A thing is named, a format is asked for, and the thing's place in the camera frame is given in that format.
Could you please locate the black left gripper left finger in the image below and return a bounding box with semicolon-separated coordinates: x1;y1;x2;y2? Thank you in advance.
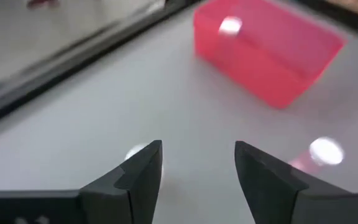
0;139;163;224

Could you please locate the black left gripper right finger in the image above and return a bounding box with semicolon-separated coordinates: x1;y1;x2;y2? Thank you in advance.
234;140;358;224

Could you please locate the orange medicine bottle white cap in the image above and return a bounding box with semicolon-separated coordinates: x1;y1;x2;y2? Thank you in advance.
287;136;345;172

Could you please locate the red plastic bin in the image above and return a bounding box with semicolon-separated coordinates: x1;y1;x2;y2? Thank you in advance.
193;0;346;110

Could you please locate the black aluminium table frame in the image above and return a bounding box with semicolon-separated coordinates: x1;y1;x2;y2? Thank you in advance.
0;0;204;130

